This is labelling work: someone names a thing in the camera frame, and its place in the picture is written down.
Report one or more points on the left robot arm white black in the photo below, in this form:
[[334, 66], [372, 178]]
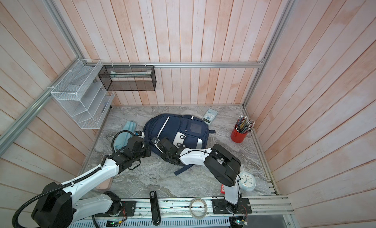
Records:
[[59, 205]]

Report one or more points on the white wire mesh shelf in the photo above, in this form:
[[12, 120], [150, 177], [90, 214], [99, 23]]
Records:
[[82, 94]]

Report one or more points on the red booklet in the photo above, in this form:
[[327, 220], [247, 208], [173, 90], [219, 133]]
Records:
[[222, 191]]

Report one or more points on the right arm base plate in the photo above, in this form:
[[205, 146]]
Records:
[[221, 206]]

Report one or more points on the black mesh wall basket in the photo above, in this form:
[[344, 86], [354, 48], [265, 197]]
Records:
[[128, 77]]

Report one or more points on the light green calculator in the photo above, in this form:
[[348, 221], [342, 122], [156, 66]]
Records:
[[209, 116]]

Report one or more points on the light blue pencil case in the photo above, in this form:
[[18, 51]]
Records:
[[120, 140]]

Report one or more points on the black handheld device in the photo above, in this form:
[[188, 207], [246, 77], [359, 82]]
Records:
[[155, 210]]

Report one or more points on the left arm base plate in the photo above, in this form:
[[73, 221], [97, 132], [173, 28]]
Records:
[[127, 210]]

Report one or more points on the white round alarm clock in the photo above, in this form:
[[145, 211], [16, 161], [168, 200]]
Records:
[[247, 181]]

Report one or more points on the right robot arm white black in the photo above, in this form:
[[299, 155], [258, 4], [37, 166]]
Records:
[[223, 165]]

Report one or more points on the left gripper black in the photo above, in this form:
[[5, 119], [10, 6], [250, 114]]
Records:
[[148, 153]]

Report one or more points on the navy blue student backpack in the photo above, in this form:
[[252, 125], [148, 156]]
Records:
[[187, 130]]

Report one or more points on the red pen holder cup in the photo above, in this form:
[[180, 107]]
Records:
[[236, 136]]

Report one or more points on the aluminium front rail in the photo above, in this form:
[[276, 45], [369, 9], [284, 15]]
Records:
[[188, 211]]

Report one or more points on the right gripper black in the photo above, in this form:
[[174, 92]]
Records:
[[163, 155]]

